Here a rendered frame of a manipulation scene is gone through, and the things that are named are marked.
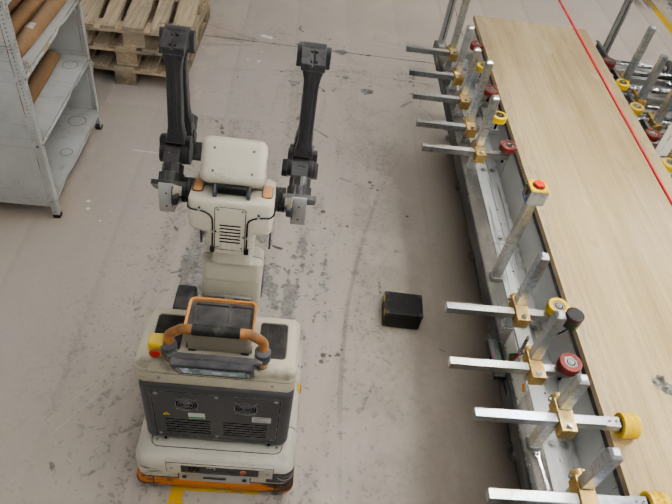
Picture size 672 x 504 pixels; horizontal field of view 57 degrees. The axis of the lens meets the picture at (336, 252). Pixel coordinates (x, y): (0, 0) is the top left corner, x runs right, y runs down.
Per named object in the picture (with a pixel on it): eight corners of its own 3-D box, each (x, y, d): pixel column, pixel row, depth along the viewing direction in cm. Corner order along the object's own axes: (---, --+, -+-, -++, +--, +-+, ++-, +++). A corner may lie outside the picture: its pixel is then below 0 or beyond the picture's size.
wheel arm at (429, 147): (421, 152, 301) (423, 145, 297) (420, 148, 303) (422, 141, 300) (507, 162, 304) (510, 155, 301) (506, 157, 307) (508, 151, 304)
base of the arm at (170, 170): (149, 182, 202) (186, 186, 203) (152, 159, 203) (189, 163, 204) (155, 188, 211) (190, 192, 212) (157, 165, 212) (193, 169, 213)
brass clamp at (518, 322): (512, 327, 231) (516, 319, 228) (505, 299, 241) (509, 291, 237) (528, 328, 232) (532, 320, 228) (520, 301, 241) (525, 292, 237)
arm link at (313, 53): (297, 52, 187) (330, 56, 188) (299, 38, 198) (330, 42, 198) (285, 179, 213) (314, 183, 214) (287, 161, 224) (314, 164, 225)
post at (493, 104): (464, 178, 317) (493, 97, 282) (463, 173, 319) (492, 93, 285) (471, 178, 317) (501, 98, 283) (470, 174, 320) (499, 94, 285)
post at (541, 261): (497, 338, 248) (541, 257, 214) (496, 331, 251) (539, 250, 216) (506, 339, 249) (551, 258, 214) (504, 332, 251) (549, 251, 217)
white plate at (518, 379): (516, 404, 221) (526, 390, 214) (503, 345, 239) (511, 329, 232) (517, 405, 221) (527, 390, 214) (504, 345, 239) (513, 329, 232)
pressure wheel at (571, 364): (550, 387, 217) (563, 370, 209) (545, 368, 222) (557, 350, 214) (572, 389, 217) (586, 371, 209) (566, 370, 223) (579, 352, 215)
